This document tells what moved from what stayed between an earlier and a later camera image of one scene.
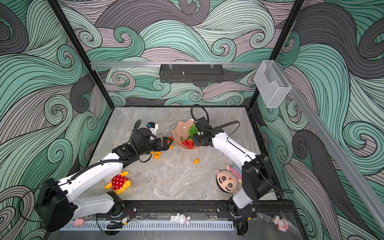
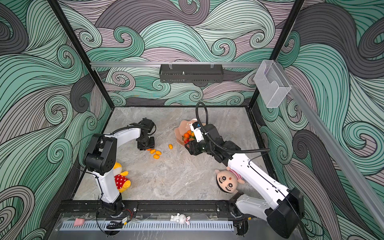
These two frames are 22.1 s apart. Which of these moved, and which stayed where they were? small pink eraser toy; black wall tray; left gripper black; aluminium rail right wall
Moved: left gripper black
Stayed: aluminium rail right wall; small pink eraser toy; black wall tray
